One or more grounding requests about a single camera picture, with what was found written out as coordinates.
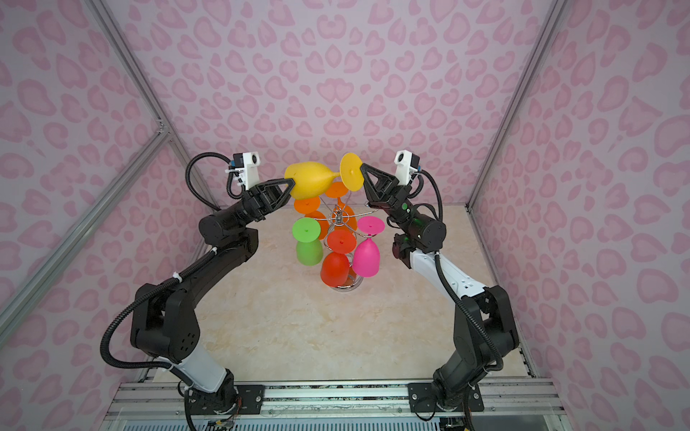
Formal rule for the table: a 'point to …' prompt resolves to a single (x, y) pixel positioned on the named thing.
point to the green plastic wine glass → (306, 233)
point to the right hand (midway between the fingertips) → (360, 176)
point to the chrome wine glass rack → (357, 279)
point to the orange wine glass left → (310, 207)
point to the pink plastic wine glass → (367, 254)
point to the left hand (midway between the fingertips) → (295, 187)
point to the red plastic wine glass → (335, 266)
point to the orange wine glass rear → (343, 216)
